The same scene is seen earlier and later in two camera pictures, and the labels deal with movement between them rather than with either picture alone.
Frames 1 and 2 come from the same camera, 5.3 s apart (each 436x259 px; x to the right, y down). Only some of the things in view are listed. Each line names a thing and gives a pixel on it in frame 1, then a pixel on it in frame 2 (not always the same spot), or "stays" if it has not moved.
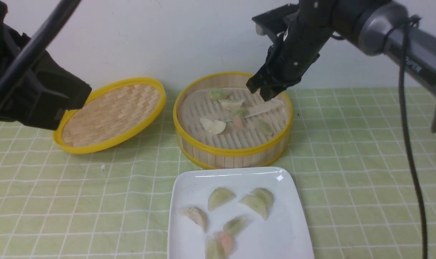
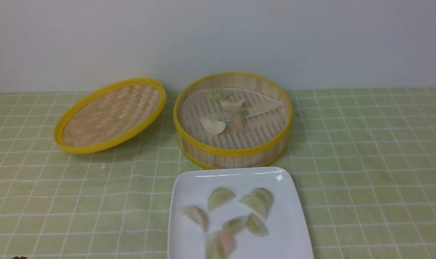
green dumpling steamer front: [214, 249] stays
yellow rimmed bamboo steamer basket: [220, 122] stays
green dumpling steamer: [265, 128] → [255, 226]
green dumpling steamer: [235, 225] stays
